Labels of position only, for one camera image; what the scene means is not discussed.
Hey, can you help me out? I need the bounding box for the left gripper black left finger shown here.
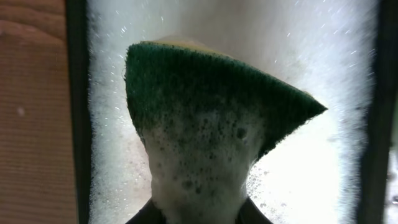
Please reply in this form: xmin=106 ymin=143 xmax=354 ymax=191
xmin=126 ymin=198 xmax=167 ymax=224

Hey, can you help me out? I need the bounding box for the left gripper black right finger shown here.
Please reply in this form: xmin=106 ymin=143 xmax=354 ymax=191
xmin=236 ymin=197 xmax=273 ymax=224

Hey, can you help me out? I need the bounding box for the green yellow sponge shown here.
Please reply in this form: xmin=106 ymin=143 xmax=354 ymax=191
xmin=124 ymin=40 xmax=326 ymax=223

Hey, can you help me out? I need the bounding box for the black rectangular soapy water tray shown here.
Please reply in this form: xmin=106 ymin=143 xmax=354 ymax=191
xmin=66 ymin=0 xmax=397 ymax=223

